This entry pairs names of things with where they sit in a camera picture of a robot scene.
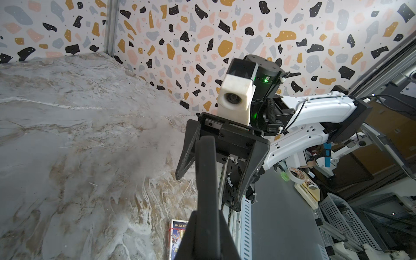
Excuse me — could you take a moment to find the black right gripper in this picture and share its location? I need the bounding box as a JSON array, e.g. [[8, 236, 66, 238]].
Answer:
[[175, 113, 270, 211]]

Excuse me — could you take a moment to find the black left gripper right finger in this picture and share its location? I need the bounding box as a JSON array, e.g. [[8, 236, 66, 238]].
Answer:
[[219, 211, 241, 260]]

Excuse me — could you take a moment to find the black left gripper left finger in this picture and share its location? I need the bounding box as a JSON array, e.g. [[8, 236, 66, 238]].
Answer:
[[174, 211, 197, 260]]

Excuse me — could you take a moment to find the large black phone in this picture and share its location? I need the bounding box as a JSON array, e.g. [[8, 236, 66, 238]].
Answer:
[[195, 136, 221, 260]]

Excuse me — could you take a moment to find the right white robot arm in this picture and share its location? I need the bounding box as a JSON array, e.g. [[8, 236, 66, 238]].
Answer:
[[175, 55, 371, 211]]

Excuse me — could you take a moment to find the purple card box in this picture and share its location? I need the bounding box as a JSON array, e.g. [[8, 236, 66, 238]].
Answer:
[[167, 219, 188, 260]]

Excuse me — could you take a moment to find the white tape roll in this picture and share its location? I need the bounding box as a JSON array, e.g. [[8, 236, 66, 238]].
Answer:
[[287, 167, 307, 184]]

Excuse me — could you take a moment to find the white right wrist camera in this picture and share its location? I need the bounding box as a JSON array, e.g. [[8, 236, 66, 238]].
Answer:
[[217, 58, 258, 126]]

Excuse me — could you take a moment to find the aluminium right corner post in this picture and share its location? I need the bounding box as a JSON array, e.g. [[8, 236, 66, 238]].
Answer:
[[104, 0, 119, 56]]

